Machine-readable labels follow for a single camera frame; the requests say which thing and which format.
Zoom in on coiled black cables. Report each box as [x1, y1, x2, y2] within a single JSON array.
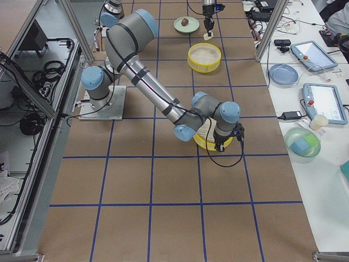
[[32, 59, 66, 93]]

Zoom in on paper cup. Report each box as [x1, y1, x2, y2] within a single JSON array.
[[309, 114, 329, 130]]

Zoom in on green sponge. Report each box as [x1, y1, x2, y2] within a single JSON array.
[[304, 133, 320, 147]]

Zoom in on brown bun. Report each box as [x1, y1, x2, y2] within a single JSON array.
[[180, 18, 189, 27]]

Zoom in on green glass bowl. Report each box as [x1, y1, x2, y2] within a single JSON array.
[[284, 127, 321, 164]]

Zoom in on black monitor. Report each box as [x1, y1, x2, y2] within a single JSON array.
[[19, 20, 48, 57]]

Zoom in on blue sponge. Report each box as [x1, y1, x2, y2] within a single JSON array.
[[290, 138, 310, 155]]

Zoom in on lower teach pendant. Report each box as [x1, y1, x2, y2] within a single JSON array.
[[302, 83, 348, 125]]

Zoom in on aluminium frame post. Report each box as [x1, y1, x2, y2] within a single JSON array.
[[255, 0, 288, 62]]

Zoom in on yellow bamboo steamer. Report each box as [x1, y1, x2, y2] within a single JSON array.
[[188, 43, 221, 73], [193, 118, 217, 151]]

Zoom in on upper teach pendant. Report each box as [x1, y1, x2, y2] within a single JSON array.
[[290, 40, 338, 72]]

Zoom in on pale green plate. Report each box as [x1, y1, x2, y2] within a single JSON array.
[[173, 16, 200, 34]]

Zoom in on white steamed bun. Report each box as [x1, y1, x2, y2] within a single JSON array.
[[203, 32, 213, 41]]

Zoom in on teach pendant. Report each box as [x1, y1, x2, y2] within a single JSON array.
[[302, 83, 348, 125], [290, 40, 338, 72]]

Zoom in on black webcam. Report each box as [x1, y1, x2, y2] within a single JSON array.
[[274, 39, 291, 53]]

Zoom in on black power adapter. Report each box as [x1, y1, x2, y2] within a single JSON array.
[[277, 111, 303, 121]]

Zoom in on blue plate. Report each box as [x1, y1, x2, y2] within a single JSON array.
[[269, 64, 299, 86]]

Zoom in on teal box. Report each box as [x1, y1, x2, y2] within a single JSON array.
[[340, 160, 349, 181]]

